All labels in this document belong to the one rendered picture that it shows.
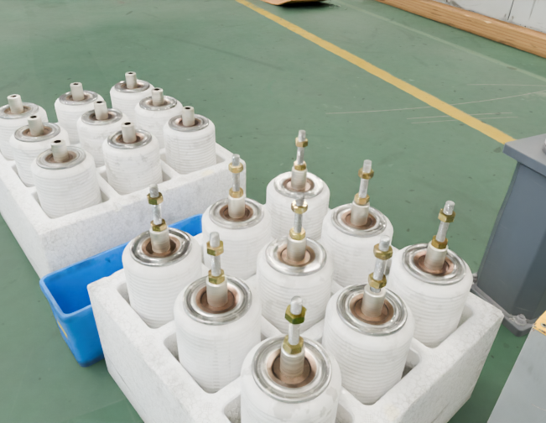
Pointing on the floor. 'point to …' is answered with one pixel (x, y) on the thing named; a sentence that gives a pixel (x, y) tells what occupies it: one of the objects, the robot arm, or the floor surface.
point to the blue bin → (101, 261)
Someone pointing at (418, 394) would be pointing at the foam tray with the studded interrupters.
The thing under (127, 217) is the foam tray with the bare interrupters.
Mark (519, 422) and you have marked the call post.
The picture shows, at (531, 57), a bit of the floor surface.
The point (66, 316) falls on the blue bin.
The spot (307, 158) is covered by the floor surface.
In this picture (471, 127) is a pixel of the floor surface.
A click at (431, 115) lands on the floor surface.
